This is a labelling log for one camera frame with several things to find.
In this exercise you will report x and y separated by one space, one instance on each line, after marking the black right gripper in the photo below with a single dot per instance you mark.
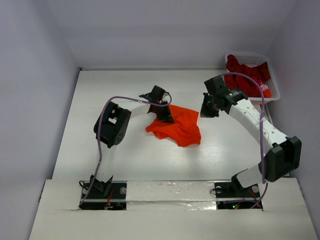
207 106

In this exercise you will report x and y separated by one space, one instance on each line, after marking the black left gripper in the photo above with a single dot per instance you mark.
166 117

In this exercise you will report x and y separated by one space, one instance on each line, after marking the orange t-shirt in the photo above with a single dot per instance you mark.
184 131

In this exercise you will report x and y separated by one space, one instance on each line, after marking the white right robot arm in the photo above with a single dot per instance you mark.
279 153

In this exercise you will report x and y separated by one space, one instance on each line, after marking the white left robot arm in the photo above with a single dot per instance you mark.
112 123

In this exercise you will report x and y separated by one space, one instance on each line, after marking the orange garment in basket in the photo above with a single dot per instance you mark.
267 93

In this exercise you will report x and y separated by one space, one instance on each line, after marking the dark red t-shirt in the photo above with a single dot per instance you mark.
260 74

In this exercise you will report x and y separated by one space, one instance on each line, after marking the white plastic laundry basket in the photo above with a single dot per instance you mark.
254 59

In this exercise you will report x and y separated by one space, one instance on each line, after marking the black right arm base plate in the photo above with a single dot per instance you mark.
230 195

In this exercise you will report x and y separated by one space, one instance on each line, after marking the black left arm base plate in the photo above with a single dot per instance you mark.
110 195

